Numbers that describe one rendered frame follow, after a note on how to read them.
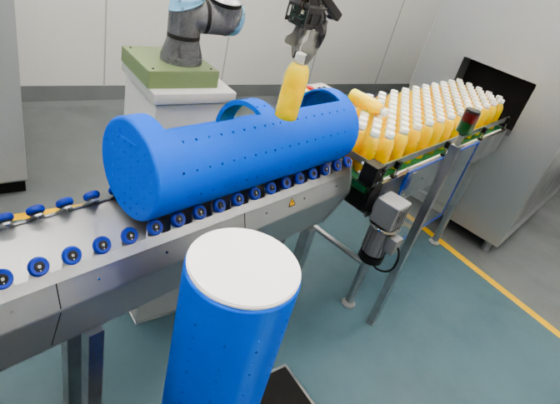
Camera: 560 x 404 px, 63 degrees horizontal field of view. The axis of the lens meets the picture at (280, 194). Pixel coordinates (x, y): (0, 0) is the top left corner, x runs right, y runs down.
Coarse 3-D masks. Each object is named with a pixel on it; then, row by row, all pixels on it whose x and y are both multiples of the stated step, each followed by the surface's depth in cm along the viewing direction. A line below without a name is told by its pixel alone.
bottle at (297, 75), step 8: (296, 64) 124; (304, 64) 124; (288, 72) 125; (296, 72) 124; (304, 72) 124; (288, 80) 125; (296, 80) 125; (304, 80) 125; (288, 88) 126; (296, 88) 126; (304, 88) 128; (280, 96) 129; (288, 96) 127; (296, 96) 127; (280, 104) 130; (288, 104) 128; (296, 104) 129; (280, 112) 130; (288, 112) 130; (296, 112) 131; (288, 120) 131
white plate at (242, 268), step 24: (216, 240) 112; (240, 240) 114; (264, 240) 117; (192, 264) 103; (216, 264) 105; (240, 264) 107; (264, 264) 109; (288, 264) 111; (216, 288) 99; (240, 288) 100; (264, 288) 102; (288, 288) 104
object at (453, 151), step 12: (456, 156) 192; (444, 168) 195; (444, 180) 198; (432, 192) 201; (432, 204) 205; (420, 216) 209; (420, 228) 212; (408, 240) 216; (408, 252) 220; (396, 276) 227; (384, 288) 233; (384, 300) 236; (372, 312) 242; (372, 324) 245
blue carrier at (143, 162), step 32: (320, 96) 178; (128, 128) 113; (160, 128) 114; (192, 128) 119; (224, 128) 126; (256, 128) 133; (288, 128) 142; (320, 128) 153; (352, 128) 167; (128, 160) 117; (160, 160) 110; (192, 160) 117; (224, 160) 124; (256, 160) 133; (288, 160) 145; (320, 160) 161; (128, 192) 122; (160, 192) 112; (192, 192) 120; (224, 192) 132
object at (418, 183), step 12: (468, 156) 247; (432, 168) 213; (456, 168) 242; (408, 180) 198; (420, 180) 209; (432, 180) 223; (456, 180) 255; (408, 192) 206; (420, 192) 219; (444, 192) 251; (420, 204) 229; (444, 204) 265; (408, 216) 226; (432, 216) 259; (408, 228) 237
